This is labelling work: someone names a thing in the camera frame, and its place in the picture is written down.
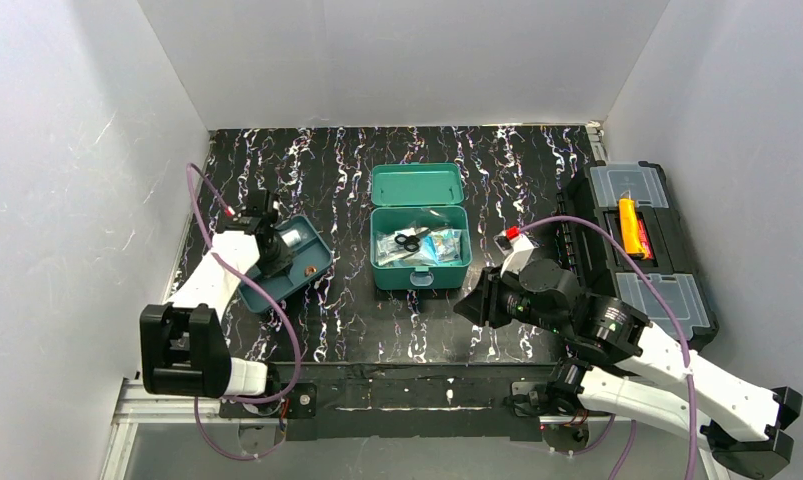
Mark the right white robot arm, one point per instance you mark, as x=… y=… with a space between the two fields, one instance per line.
x=624 y=364

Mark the teal medicine box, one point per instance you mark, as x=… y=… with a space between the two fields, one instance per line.
x=418 y=195

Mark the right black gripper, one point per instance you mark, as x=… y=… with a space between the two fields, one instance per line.
x=492 y=302

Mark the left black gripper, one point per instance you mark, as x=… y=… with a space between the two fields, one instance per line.
x=276 y=253

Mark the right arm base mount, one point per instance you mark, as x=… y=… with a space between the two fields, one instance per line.
x=556 y=396

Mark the black tool box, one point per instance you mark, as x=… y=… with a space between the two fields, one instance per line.
x=593 y=194

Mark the aluminium frame rail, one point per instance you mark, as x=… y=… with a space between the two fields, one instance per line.
x=155 y=437

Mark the teal insert tray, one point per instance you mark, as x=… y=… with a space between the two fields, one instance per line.
x=309 y=259

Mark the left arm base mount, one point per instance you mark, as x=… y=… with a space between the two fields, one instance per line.
x=300 y=403

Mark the small scissors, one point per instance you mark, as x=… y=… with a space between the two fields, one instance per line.
x=410 y=239

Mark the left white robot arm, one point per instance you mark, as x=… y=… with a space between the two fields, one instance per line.
x=183 y=349

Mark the white ointment tube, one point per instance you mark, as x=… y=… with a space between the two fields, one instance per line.
x=292 y=237

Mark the orange tool in toolbox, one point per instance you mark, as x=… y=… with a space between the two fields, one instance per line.
x=630 y=229

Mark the blue white pouch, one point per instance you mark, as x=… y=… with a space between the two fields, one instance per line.
x=442 y=247

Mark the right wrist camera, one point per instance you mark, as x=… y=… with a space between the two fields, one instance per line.
x=517 y=249

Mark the clear bag of packets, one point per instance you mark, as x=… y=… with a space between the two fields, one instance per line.
x=386 y=251

